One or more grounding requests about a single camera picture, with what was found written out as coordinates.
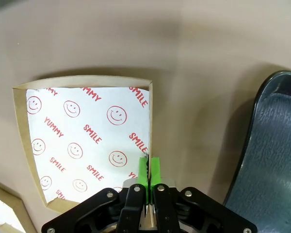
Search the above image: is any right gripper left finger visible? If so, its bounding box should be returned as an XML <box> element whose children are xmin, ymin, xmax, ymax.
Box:
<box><xmin>41</xmin><ymin>157</ymin><xmax>150</xmax><ymax>233</ymax></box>

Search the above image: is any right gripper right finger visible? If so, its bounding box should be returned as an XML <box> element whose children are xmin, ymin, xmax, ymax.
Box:
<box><xmin>148</xmin><ymin>157</ymin><xmax>258</xmax><ymax>233</ymax></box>

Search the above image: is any shallow brown cardboard box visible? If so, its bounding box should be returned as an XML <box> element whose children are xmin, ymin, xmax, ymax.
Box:
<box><xmin>0</xmin><ymin>181</ymin><xmax>37</xmax><ymax>233</ymax></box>
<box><xmin>12</xmin><ymin>74</ymin><xmax>160</xmax><ymax>230</ymax></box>

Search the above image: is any black textured serving tray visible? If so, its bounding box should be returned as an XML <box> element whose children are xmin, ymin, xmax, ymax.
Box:
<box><xmin>223</xmin><ymin>70</ymin><xmax>291</xmax><ymax>233</ymax></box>

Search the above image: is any white printed liner paper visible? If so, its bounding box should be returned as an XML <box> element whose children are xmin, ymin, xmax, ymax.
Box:
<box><xmin>26</xmin><ymin>86</ymin><xmax>150</xmax><ymax>204</ymax></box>
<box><xmin>0</xmin><ymin>193</ymin><xmax>27</xmax><ymax>233</ymax></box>

